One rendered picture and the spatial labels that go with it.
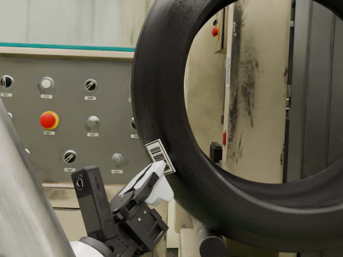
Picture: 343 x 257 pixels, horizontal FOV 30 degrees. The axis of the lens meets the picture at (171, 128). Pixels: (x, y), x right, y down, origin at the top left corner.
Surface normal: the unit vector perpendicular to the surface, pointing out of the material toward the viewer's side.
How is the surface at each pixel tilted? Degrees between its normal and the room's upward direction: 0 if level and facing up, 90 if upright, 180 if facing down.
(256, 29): 90
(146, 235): 71
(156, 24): 75
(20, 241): 93
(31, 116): 90
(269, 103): 90
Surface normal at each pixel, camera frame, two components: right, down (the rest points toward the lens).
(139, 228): 0.61, -0.27
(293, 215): 0.00, 0.24
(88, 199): -0.73, 0.14
